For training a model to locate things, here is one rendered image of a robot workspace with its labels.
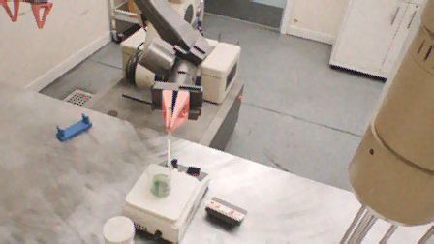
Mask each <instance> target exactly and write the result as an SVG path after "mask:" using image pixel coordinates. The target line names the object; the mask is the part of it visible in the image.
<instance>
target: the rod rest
mask: <svg viewBox="0 0 434 244"><path fill-rule="evenodd" d="M92 125H93V124H92V123H91V121H90V120H89V116H88V115H85V114H84V113H83V114H82V120H80V121H78V122H77V123H75V124H74V125H71V126H69V127H68V128H65V129H64V130H63V129H61V127H60V126H59V125H57V126H56V127H57V130H58V132H57V133H56V136H57V137H58V138H59V139H61V140H62V141H65V140H66V139H69V138H70V137H73V136H74V135H77V134H78V133H80V132H82V131H84V130H86V129H87V128H90V127H91V126H92Z"/></svg>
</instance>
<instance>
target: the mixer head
mask: <svg viewBox="0 0 434 244"><path fill-rule="evenodd" d="M348 176H349V179H350V184H351V187H352V191H353V193H354V195H355V197H356V199H357V201H359V203H361V205H362V206H363V207H364V208H365V209H366V210H367V211H369V212H370V213H371V214H373V215H374V216H376V217H378V218H380V219H381V220H384V221H385V222H388V223H390V224H394V225H396V226H401V227H407V228H410V227H417V226H423V225H427V224H431V223H433V222H434V0H423V2H422V4H421V6H420V8H419V10H418V14H417V16H416V18H415V20H414V23H413V25H412V27H411V29H410V31H409V33H408V36H407V37H406V40H405V41H404V44H403V46H402V48H401V50H400V52H399V55H398V56H397V59H396V60H395V63H394V64H393V67H392V68H391V71H390V73H389V76H388V77H387V81H386V83H385V85H384V88H383V89H382V92H381V93H380V96H379V97H378V100H377V102H376V104H375V106H374V108H373V110H372V113H371V114H370V117H369V118H368V121H367V123H366V125H365V127H364V135H363V138H362V140H361V142H360V144H359V147H358V148H357V151H356V153H355V155H354V157H353V159H352V160H351V163H350V165H349V168H348Z"/></svg>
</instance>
